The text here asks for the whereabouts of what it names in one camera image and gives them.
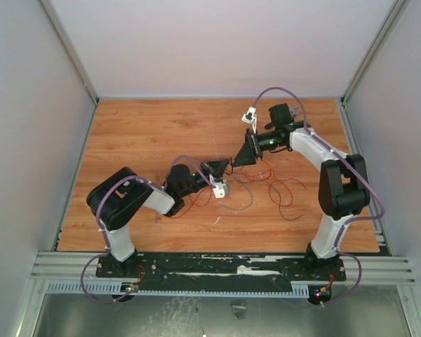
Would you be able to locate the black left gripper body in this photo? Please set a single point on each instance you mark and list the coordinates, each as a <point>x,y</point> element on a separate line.
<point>209,168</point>

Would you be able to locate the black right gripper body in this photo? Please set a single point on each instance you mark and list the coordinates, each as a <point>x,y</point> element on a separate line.
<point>252,144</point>

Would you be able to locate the black zip tie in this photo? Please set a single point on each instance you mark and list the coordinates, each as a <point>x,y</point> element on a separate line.
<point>230,170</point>

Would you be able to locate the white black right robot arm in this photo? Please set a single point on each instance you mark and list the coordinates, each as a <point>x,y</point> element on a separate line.
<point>342,191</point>

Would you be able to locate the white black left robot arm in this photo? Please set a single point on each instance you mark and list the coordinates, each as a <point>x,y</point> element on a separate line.
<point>115,201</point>

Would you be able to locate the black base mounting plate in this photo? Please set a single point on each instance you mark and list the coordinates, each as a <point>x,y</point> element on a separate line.
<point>245,272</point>

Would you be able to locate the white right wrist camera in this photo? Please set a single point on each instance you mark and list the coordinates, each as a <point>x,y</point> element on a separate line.
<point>250,117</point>

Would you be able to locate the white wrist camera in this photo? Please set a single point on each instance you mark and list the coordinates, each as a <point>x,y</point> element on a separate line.
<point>250,117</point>
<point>221,189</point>

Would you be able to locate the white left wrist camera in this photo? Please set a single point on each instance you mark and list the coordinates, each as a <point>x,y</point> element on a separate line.
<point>221,189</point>

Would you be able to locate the adjustable wrench black handle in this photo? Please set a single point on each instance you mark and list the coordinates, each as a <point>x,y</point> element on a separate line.
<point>294,111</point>

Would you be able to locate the aluminium frame rail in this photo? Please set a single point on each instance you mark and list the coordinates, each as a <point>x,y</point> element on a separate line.
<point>378,270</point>

